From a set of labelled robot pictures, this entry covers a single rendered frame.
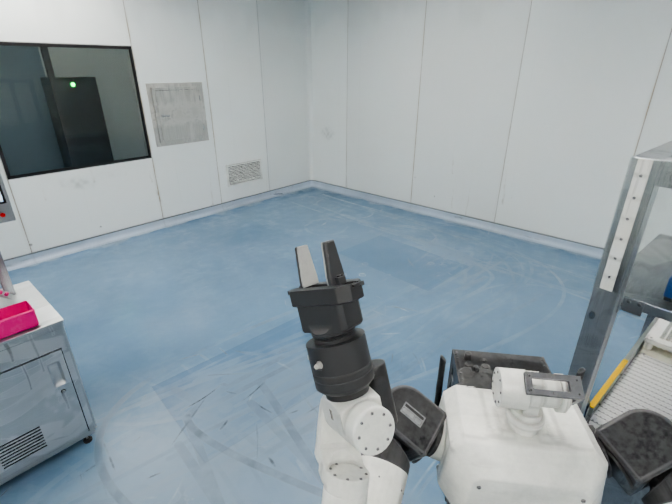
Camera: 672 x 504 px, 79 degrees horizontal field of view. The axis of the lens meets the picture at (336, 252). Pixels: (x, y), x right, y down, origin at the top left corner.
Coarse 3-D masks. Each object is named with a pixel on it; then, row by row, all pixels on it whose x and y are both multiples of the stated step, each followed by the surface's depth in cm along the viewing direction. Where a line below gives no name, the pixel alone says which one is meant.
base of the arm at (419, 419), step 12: (396, 396) 75; (408, 396) 76; (420, 396) 76; (396, 408) 74; (408, 408) 75; (420, 408) 75; (432, 408) 76; (408, 420) 73; (420, 420) 74; (432, 420) 74; (444, 420) 75; (396, 432) 72; (408, 432) 72; (420, 432) 73; (432, 432) 73; (408, 444) 71; (420, 444) 71; (432, 444) 74; (408, 456) 74; (420, 456) 71
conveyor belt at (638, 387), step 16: (640, 368) 148; (656, 368) 148; (624, 384) 141; (640, 384) 141; (656, 384) 141; (608, 400) 134; (624, 400) 134; (640, 400) 134; (656, 400) 134; (592, 416) 128; (608, 416) 128
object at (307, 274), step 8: (296, 248) 59; (304, 248) 60; (296, 256) 59; (304, 256) 60; (304, 264) 60; (312, 264) 61; (304, 272) 59; (312, 272) 61; (304, 280) 59; (312, 280) 60
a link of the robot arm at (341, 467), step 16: (320, 416) 62; (320, 432) 62; (336, 432) 63; (320, 448) 61; (336, 448) 62; (352, 448) 63; (320, 464) 60; (336, 464) 61; (352, 464) 62; (336, 480) 57; (352, 480) 56; (368, 480) 58; (336, 496) 56; (352, 496) 56
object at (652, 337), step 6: (660, 324) 161; (666, 324) 161; (654, 330) 158; (660, 330) 158; (648, 336) 154; (654, 336) 154; (666, 336) 154; (648, 342) 153; (654, 342) 152; (660, 342) 151; (666, 342) 151; (666, 348) 149
